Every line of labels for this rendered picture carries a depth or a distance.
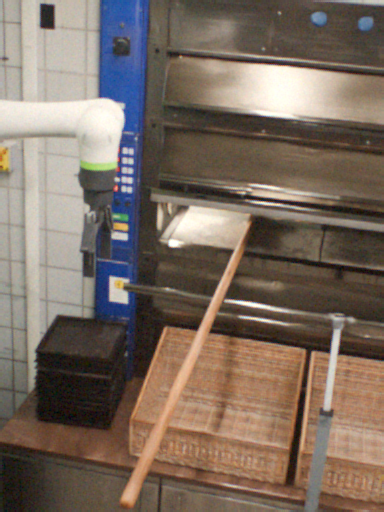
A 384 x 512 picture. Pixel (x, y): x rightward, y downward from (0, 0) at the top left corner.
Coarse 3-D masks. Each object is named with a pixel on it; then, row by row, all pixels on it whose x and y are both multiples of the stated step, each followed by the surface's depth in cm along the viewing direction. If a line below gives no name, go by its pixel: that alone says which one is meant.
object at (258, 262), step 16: (160, 240) 298; (192, 256) 293; (208, 256) 292; (224, 256) 291; (256, 256) 290; (272, 256) 291; (288, 272) 287; (304, 272) 286; (320, 272) 285; (336, 272) 284; (352, 272) 282; (368, 272) 283
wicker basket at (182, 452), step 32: (160, 352) 297; (224, 352) 300; (256, 352) 298; (288, 352) 295; (160, 384) 306; (192, 384) 304; (224, 384) 302; (256, 384) 299; (288, 384) 297; (192, 416) 295; (224, 416) 296; (256, 416) 298; (288, 416) 298; (128, 448) 271; (160, 448) 275; (192, 448) 277; (224, 448) 263; (256, 448) 260; (288, 448) 257
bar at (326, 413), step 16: (128, 288) 261; (144, 288) 260; (160, 288) 260; (224, 304) 256; (240, 304) 255; (256, 304) 254; (320, 320) 251; (336, 320) 249; (352, 320) 249; (368, 320) 249; (336, 336) 249; (336, 352) 247; (320, 416) 238; (320, 432) 240; (320, 448) 242; (320, 464) 244; (320, 480) 247
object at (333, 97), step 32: (192, 64) 269; (224, 64) 267; (256, 64) 265; (288, 64) 263; (192, 96) 269; (224, 96) 267; (256, 96) 265; (288, 96) 263; (320, 96) 262; (352, 96) 260; (352, 128) 262
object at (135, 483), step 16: (240, 240) 296; (240, 256) 283; (224, 288) 257; (208, 320) 235; (192, 352) 217; (192, 368) 212; (176, 384) 202; (176, 400) 196; (160, 416) 189; (160, 432) 183; (144, 448) 177; (144, 464) 172; (128, 496) 162
